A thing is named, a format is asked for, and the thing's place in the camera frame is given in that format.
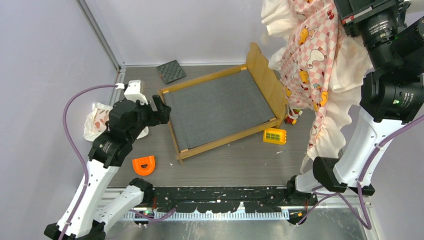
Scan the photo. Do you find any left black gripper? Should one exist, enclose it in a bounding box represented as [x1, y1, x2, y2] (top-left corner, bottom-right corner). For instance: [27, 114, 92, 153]
[127, 94, 171, 142]

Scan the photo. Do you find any wooden pet bed frame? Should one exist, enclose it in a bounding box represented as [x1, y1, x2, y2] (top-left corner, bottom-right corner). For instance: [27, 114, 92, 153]
[159, 42, 287, 161]

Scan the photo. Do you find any pink checkered duck blanket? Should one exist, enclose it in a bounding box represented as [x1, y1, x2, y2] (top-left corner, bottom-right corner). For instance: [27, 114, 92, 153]
[261, 0, 372, 166]

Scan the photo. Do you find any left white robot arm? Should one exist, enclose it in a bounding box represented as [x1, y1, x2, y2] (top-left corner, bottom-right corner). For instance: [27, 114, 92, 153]
[44, 94, 171, 240]

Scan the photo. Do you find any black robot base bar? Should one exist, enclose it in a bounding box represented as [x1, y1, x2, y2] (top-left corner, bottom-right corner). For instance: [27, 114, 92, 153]
[135, 186, 318, 224]

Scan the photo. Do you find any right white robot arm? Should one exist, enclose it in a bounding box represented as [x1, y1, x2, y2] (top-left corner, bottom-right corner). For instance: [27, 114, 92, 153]
[285, 0, 424, 205]

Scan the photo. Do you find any orange plastic arch piece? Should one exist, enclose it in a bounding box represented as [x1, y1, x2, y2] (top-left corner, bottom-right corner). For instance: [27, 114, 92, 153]
[132, 155, 156, 176]

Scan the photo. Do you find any white floral pillow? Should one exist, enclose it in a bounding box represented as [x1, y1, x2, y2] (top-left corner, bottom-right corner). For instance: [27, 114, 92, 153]
[83, 101, 150, 143]

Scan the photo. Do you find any yellow toy window block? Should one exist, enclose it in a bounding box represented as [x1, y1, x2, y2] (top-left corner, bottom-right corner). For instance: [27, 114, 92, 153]
[262, 127, 287, 145]

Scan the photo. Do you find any red green toy car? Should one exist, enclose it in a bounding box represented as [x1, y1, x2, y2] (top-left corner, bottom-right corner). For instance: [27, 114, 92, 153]
[284, 108, 303, 125]

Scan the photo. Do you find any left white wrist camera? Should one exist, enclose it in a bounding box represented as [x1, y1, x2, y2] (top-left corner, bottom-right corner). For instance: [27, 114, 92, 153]
[124, 79, 149, 105]

